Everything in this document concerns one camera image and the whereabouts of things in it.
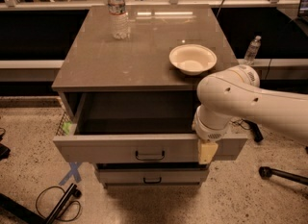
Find grey top drawer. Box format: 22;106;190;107
52;92;248;165

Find grey drawer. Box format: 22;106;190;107
52;92;248;165
96;169;209;186

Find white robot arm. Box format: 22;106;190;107
192;64;308;164

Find grey drawer cabinet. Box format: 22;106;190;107
52;5;238;175

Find grey bottom drawer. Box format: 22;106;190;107
96;169;209;186

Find black stand leg behind cabinet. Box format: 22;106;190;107
245;120;264;142

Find black chair leg right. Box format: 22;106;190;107
259;166;308;186

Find white paper bowl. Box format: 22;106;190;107
169;44;217;76

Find small water bottle on ledge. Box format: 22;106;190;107
244;36;261;65

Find blue tape cross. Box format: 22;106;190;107
59;162;82;186

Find clear plastic water bottle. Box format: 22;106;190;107
107;0;129;39

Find black stand leg left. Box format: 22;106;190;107
0;184;82;224

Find black cable on floor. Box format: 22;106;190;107
35;185;83;223

